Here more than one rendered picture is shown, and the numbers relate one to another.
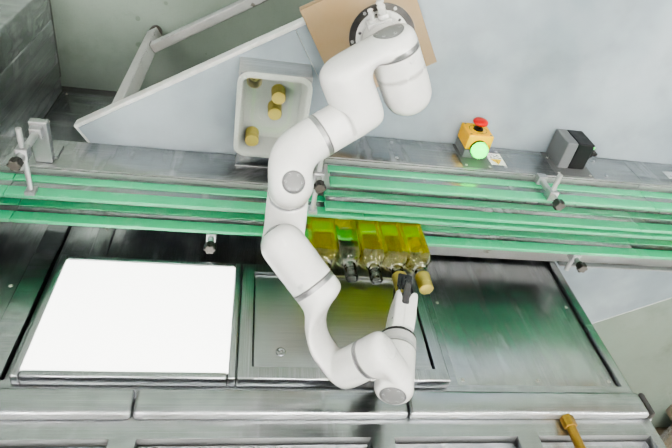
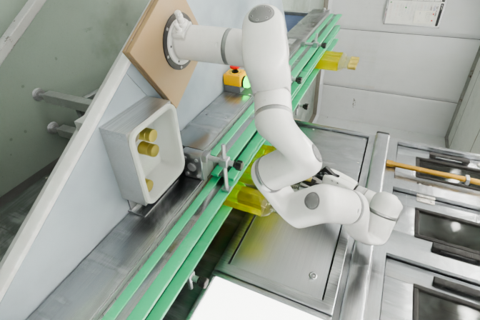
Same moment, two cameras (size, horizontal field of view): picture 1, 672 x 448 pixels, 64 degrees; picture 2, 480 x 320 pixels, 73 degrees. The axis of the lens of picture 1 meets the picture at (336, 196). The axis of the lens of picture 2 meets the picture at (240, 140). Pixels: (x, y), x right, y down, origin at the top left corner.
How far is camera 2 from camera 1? 0.83 m
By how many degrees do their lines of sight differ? 42
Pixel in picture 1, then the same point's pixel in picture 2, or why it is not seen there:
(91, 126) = not seen: outside the picture
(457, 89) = not seen: hidden behind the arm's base
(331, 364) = (376, 236)
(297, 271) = (352, 204)
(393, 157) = (224, 118)
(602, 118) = not seen: hidden behind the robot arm
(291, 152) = (299, 136)
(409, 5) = (184, 8)
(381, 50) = (280, 26)
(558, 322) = (322, 136)
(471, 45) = (211, 20)
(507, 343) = (330, 161)
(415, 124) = (206, 93)
